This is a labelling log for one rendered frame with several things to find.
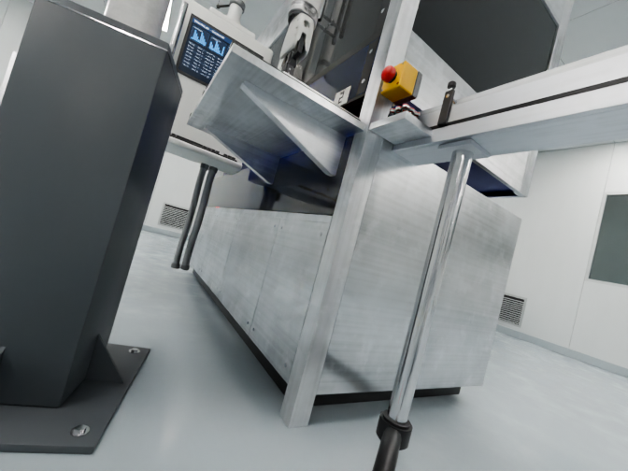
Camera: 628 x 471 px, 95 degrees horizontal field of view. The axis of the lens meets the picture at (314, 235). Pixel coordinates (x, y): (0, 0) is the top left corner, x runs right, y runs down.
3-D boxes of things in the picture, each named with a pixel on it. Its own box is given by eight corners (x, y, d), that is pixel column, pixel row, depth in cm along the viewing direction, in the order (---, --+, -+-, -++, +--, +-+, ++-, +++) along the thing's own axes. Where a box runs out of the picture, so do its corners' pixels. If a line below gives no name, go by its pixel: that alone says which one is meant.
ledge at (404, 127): (401, 149, 89) (403, 143, 89) (438, 141, 78) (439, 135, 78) (368, 129, 82) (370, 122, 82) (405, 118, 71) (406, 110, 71)
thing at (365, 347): (283, 288, 306) (305, 208, 310) (478, 405, 131) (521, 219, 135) (185, 271, 254) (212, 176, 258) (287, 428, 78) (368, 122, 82)
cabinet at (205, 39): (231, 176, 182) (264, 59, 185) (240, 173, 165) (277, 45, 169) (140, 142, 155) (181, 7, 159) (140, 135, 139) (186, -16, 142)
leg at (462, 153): (389, 430, 77) (457, 158, 81) (416, 454, 70) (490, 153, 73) (364, 434, 73) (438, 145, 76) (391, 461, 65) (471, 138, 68)
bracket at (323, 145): (330, 176, 93) (340, 137, 93) (335, 176, 90) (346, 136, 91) (227, 130, 75) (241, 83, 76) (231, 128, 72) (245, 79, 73)
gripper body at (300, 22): (321, 19, 79) (311, 56, 79) (304, 36, 88) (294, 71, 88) (299, 0, 75) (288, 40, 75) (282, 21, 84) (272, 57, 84)
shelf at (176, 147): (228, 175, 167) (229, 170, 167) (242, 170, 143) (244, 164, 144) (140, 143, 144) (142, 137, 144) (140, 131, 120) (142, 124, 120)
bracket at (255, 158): (270, 184, 135) (278, 158, 136) (272, 184, 133) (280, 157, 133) (195, 156, 118) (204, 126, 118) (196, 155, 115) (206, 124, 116)
